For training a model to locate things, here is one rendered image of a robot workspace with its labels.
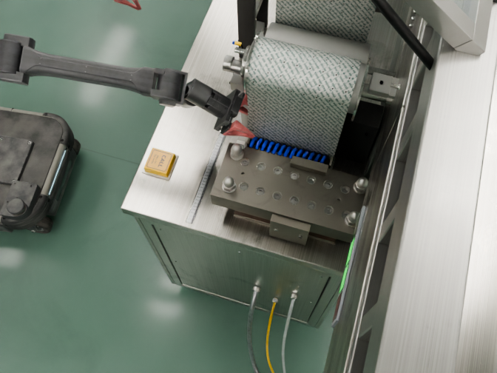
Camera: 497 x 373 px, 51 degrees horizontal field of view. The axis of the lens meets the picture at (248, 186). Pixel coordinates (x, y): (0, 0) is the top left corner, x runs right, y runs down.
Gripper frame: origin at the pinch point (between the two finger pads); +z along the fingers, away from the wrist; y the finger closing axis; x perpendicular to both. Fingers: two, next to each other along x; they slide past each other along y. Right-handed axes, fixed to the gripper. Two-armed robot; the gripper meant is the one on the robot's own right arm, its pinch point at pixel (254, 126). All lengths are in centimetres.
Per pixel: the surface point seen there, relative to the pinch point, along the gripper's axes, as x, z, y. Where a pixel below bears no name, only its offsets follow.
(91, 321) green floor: -121, 7, 50
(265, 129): 1.8, 2.3, 0.3
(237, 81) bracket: 1.7, -9.2, -7.8
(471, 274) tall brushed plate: 56, 20, 37
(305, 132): 10.0, 9.5, 0.4
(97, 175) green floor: -135, -14, -15
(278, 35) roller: 14.1, -7.3, -17.0
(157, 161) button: -26.2, -14.2, 10.4
